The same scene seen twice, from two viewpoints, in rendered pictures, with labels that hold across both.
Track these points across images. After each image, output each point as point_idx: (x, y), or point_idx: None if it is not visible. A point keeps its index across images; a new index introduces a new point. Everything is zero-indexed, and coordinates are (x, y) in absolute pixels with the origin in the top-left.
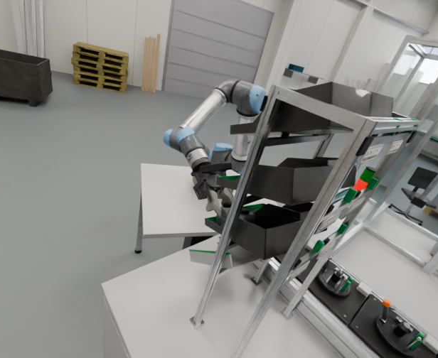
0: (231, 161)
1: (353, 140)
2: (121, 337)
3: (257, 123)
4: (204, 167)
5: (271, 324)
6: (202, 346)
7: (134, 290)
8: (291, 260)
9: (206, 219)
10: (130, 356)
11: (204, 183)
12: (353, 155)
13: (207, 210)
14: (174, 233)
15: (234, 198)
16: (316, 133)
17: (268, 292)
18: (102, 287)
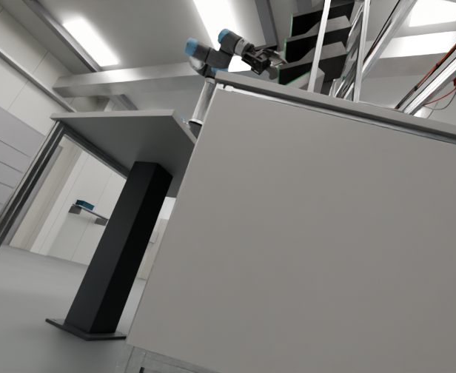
0: (190, 127)
1: (366, 1)
2: (286, 92)
3: (315, 8)
4: (258, 46)
5: None
6: None
7: None
8: (364, 42)
9: (280, 65)
10: (314, 94)
11: (268, 49)
12: (369, 4)
13: (276, 64)
14: (192, 133)
15: (320, 28)
16: None
17: (359, 63)
18: (221, 72)
